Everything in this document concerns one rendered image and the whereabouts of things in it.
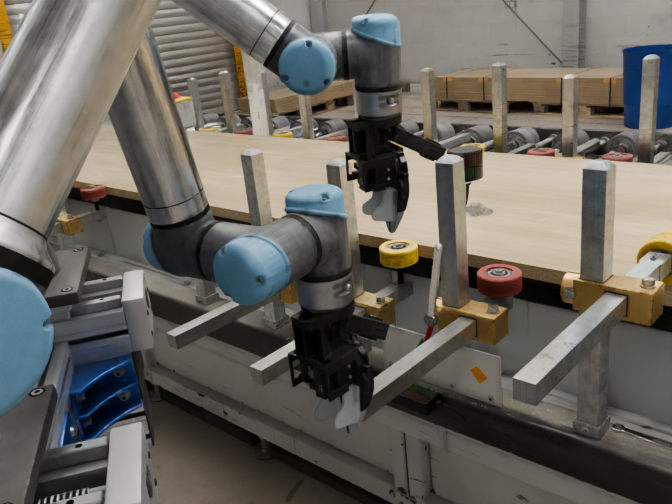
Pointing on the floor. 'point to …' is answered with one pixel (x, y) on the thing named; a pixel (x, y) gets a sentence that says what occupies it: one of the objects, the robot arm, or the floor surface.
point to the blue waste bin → (632, 58)
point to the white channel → (255, 95)
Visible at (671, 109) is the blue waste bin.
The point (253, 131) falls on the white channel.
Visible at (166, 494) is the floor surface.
